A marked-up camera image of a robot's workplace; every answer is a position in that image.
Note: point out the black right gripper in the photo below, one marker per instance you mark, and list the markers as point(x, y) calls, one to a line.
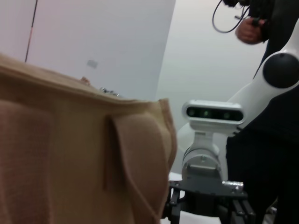
point(205, 191)

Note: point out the khaki canvas food bag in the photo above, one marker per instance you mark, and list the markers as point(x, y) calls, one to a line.
point(70, 151)

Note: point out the silver metal zipper pull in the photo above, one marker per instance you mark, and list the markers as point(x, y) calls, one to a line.
point(108, 91)

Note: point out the black handheld controller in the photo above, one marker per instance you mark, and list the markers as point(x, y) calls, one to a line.
point(255, 21)

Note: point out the person's bare hand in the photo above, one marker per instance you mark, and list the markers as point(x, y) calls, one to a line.
point(247, 33)

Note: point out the person in black clothing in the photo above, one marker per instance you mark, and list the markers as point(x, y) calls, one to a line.
point(268, 163)

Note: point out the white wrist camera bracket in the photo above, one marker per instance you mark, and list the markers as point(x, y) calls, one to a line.
point(203, 140)

